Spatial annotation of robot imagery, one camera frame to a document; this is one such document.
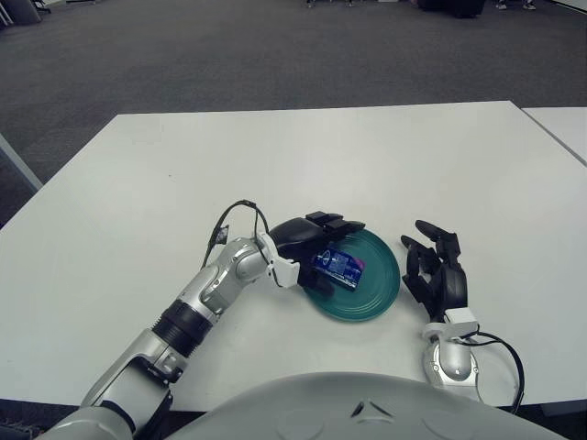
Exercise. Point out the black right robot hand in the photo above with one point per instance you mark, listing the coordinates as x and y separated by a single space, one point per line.
451 286

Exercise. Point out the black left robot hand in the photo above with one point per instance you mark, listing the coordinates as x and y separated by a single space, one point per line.
293 234

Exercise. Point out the blue gum box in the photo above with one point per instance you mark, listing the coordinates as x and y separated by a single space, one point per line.
341 266

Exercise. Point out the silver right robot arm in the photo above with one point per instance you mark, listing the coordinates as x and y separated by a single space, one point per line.
449 362

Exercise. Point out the teal round plate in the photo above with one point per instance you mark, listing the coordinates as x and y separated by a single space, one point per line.
376 284

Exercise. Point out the grey robot torso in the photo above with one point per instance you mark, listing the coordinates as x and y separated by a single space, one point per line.
321 408

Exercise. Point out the white neighbouring table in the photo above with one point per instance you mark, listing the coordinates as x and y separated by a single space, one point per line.
564 128

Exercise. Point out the black box on floor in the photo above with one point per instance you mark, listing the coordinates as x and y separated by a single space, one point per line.
454 7

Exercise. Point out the grey desk edge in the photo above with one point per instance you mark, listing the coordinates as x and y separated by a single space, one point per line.
16 160

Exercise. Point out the pair of shoes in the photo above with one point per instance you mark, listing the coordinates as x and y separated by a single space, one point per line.
516 4

